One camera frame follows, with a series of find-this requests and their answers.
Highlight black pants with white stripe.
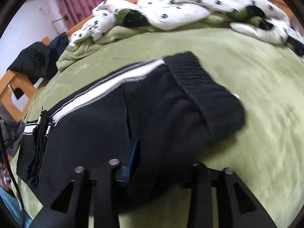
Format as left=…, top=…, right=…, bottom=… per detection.
left=17, top=51, right=245, bottom=209

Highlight green fleece bed blanket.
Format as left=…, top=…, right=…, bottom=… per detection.
left=9, top=26, right=304, bottom=228

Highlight light blue sleeve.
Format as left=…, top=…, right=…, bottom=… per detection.
left=1, top=186, right=23, bottom=226

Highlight black jacket on footboard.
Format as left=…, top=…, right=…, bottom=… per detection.
left=8, top=42, right=59, bottom=84

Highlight navy blue garment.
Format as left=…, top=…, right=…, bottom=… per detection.
left=49, top=32, right=69, bottom=60

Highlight white green patterned quilt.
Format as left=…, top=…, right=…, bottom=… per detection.
left=70, top=0, right=303, bottom=57

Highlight wooden bed frame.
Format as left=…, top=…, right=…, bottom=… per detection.
left=1, top=0, right=303, bottom=120

